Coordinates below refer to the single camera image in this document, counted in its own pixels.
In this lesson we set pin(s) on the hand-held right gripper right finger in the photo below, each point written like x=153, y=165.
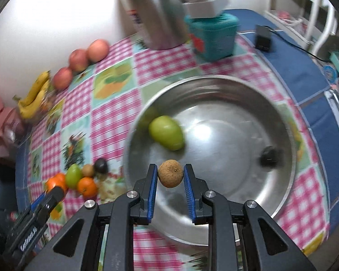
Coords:
x=188, y=194

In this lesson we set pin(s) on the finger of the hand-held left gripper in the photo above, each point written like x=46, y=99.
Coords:
x=38, y=202
x=52, y=203

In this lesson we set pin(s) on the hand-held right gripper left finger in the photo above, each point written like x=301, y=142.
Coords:
x=152, y=194

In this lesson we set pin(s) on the small orange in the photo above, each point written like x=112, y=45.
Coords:
x=87, y=187
x=56, y=181

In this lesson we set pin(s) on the brown longan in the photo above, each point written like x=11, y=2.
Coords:
x=171, y=173
x=88, y=170

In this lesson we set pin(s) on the green mango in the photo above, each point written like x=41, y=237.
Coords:
x=166, y=132
x=73, y=176

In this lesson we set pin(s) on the dark purple plum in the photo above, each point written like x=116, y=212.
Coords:
x=268, y=156
x=100, y=166

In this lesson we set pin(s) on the stainless steel basin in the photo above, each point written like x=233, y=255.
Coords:
x=228, y=113

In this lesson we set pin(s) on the clear plastic produce box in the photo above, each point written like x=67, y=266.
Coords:
x=46, y=101

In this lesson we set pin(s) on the yellow banana bunch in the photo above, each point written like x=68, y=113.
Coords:
x=35, y=93

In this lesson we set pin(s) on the red apple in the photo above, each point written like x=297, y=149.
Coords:
x=78, y=60
x=98, y=50
x=62, y=77

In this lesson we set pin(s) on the teal toy box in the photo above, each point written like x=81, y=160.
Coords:
x=214, y=36

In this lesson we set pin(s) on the black power adapter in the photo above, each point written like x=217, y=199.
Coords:
x=263, y=38

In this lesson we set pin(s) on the stainless steel thermos jug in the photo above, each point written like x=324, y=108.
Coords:
x=152, y=11

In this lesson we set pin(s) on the blue round badge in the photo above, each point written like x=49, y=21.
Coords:
x=330, y=73

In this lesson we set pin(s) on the white charger block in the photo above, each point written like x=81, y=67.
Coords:
x=207, y=5

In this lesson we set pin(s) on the pink plastic bag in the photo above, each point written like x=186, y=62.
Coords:
x=285, y=18

